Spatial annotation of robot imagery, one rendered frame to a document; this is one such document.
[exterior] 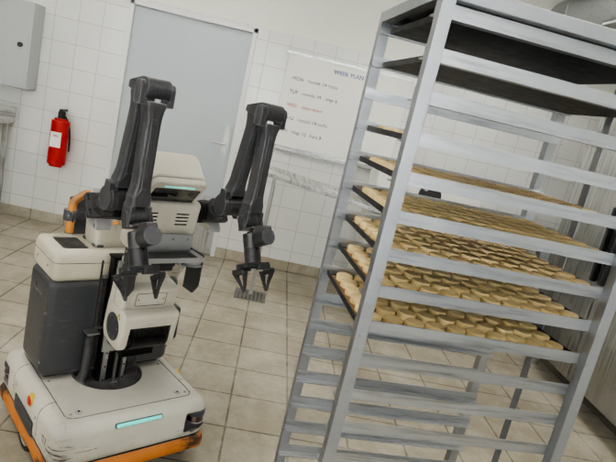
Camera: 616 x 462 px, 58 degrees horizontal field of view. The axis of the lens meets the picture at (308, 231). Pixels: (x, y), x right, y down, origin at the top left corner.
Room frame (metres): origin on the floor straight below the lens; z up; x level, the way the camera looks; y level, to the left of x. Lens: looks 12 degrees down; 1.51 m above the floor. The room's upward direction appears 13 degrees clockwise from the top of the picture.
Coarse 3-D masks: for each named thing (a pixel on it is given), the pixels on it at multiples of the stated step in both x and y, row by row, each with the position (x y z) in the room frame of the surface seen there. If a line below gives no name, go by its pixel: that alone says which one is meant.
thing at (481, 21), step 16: (432, 16) 1.26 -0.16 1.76; (464, 16) 1.25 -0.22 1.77; (480, 16) 1.26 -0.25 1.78; (496, 16) 1.26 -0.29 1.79; (496, 32) 1.27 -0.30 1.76; (512, 32) 1.27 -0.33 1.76; (528, 32) 1.28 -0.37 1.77; (544, 32) 1.29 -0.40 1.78; (544, 48) 1.32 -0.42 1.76; (560, 48) 1.30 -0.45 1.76; (576, 48) 1.30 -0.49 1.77; (592, 48) 1.31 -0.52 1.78; (608, 64) 1.34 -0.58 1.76
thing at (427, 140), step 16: (432, 144) 1.25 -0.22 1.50; (448, 144) 1.26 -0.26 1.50; (464, 144) 1.27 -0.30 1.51; (496, 160) 1.28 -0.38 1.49; (512, 160) 1.29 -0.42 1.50; (528, 160) 1.30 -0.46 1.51; (560, 176) 1.32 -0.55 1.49; (576, 176) 1.33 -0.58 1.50; (592, 176) 1.33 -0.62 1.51; (608, 176) 1.34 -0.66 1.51
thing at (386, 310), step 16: (352, 288) 1.48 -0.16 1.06; (352, 304) 1.40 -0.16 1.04; (384, 304) 1.41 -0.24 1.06; (400, 304) 1.43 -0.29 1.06; (416, 304) 1.47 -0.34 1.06; (384, 320) 1.30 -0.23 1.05; (400, 320) 1.31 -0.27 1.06; (416, 320) 1.34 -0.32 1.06; (432, 320) 1.38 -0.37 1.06; (448, 320) 1.40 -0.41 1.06; (464, 320) 1.43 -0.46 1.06; (480, 320) 1.47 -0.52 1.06; (496, 320) 1.50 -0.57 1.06; (512, 320) 1.53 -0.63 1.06; (480, 336) 1.34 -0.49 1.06; (496, 336) 1.35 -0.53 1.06; (512, 336) 1.38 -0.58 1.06; (528, 336) 1.41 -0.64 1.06; (544, 336) 1.45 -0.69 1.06
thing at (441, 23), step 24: (432, 24) 1.23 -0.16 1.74; (432, 48) 1.21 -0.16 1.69; (432, 72) 1.21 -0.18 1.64; (408, 120) 1.22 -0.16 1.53; (408, 144) 1.21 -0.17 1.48; (408, 168) 1.21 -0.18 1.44; (384, 216) 1.22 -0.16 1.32; (384, 240) 1.21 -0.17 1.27; (384, 264) 1.21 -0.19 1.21; (360, 312) 1.21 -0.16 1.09; (360, 336) 1.21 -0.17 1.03; (360, 360) 1.21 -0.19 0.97; (336, 408) 1.21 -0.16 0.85; (336, 432) 1.21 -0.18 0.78
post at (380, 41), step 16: (384, 48) 1.65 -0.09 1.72; (368, 80) 1.65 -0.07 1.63; (368, 112) 1.65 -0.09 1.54; (352, 144) 1.65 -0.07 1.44; (352, 160) 1.65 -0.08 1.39; (352, 176) 1.65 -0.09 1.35; (336, 224) 1.65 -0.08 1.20; (320, 272) 1.66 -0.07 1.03; (320, 288) 1.65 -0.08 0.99; (320, 304) 1.65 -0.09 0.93; (304, 336) 1.66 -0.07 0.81; (304, 368) 1.65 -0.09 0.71; (288, 416) 1.65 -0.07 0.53; (288, 432) 1.65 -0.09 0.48
